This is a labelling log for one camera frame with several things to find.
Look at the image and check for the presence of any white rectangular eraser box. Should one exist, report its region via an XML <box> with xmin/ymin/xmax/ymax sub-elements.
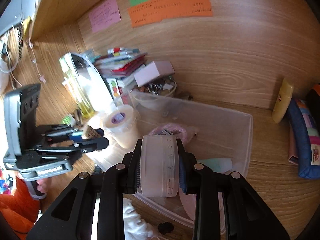
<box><xmin>134</xmin><ymin>61</ymin><xmax>175</xmax><ymax>87</ymax></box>

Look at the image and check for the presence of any fruit sticker sheet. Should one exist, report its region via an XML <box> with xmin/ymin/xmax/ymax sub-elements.
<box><xmin>106</xmin><ymin>77</ymin><xmax>120</xmax><ymax>100</ymax></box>

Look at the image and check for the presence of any blue fabric pouch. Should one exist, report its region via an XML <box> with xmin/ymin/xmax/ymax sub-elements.
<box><xmin>287</xmin><ymin>99</ymin><xmax>319</xmax><ymax>179</ymax></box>

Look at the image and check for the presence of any dark green spray bottle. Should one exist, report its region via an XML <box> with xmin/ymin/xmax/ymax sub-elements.
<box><xmin>157</xmin><ymin>222</ymin><xmax>175</xmax><ymax>235</ymax></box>

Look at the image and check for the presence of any person's left hand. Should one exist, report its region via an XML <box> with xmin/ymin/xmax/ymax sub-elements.
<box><xmin>36</xmin><ymin>178</ymin><xmax>52</xmax><ymax>194</ymax></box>

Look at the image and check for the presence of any beige wooden block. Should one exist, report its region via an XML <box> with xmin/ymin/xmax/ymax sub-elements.
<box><xmin>81</xmin><ymin>125</ymin><xmax>101</xmax><ymax>140</ymax></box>

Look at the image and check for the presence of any mint green small bottle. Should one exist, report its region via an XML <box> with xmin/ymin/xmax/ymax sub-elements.
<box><xmin>198</xmin><ymin>158</ymin><xmax>233</xmax><ymax>173</ymax></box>

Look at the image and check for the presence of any cream lidded tub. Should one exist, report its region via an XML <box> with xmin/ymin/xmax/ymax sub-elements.
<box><xmin>103</xmin><ymin>105</ymin><xmax>140</xmax><ymax>149</ymax></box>

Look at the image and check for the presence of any small pink round jar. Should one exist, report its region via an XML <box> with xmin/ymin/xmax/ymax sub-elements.
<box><xmin>179</xmin><ymin>192</ymin><xmax>196</xmax><ymax>221</ymax></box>

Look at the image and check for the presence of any white paper stand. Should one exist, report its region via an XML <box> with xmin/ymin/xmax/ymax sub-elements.
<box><xmin>59</xmin><ymin>53</ymin><xmax>113</xmax><ymax>112</ymax></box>

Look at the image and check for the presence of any white cloth pouch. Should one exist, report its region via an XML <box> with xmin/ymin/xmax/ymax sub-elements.
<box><xmin>123</xmin><ymin>198</ymin><xmax>159</xmax><ymax>240</ymax></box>

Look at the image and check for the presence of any orange paper note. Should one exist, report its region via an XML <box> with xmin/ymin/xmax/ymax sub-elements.
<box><xmin>128</xmin><ymin>0</ymin><xmax>213</xmax><ymax>28</ymax></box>

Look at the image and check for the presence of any white charging cable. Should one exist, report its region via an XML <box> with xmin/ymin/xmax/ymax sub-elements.
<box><xmin>0</xmin><ymin>24</ymin><xmax>48</xmax><ymax>86</ymax></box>

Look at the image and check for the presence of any yellow small bottle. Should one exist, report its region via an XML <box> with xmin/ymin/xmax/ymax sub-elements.
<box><xmin>271</xmin><ymin>79</ymin><xmax>294</xmax><ymax>124</ymax></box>

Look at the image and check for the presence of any clear plastic storage bin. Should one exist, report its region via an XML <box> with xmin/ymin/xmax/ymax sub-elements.
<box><xmin>88</xmin><ymin>91</ymin><xmax>253</xmax><ymax>228</ymax></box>

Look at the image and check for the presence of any yellow green tall bottle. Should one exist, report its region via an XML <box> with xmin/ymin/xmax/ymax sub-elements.
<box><xmin>59</xmin><ymin>59</ymin><xmax>94</xmax><ymax>119</ymax></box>

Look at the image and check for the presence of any stack of booklets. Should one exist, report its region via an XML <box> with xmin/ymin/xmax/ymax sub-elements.
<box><xmin>93</xmin><ymin>49</ymin><xmax>148</xmax><ymax>87</ymax></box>

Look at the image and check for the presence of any pink sticky note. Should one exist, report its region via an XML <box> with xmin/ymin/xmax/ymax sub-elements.
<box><xmin>88</xmin><ymin>0</ymin><xmax>121</xmax><ymax>33</ymax></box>

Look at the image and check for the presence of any green orange white tube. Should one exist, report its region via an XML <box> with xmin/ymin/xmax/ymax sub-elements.
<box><xmin>61</xmin><ymin>114</ymin><xmax>76</xmax><ymax>127</ymax></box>

